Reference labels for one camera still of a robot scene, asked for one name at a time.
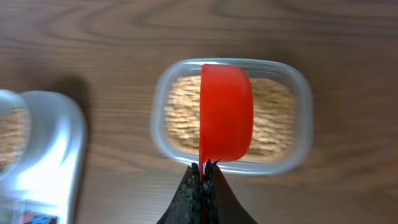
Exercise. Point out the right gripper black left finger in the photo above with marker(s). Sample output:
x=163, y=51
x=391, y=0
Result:
x=185, y=207

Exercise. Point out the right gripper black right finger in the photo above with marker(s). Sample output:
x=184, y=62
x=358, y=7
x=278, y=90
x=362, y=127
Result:
x=221, y=204

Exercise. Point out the red measuring scoop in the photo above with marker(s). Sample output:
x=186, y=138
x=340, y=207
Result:
x=226, y=114

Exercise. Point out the white digital kitchen scale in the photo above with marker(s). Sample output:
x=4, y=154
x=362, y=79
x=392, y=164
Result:
x=41, y=184

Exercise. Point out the white bowl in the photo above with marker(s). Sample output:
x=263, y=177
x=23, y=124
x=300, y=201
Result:
x=15, y=130

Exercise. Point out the clear plastic soybean container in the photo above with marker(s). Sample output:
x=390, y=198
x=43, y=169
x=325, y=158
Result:
x=283, y=115

